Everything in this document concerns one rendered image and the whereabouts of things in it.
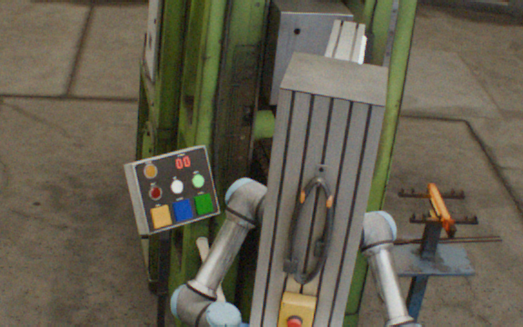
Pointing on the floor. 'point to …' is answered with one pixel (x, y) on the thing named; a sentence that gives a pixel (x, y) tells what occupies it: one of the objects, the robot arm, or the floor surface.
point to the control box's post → (162, 277)
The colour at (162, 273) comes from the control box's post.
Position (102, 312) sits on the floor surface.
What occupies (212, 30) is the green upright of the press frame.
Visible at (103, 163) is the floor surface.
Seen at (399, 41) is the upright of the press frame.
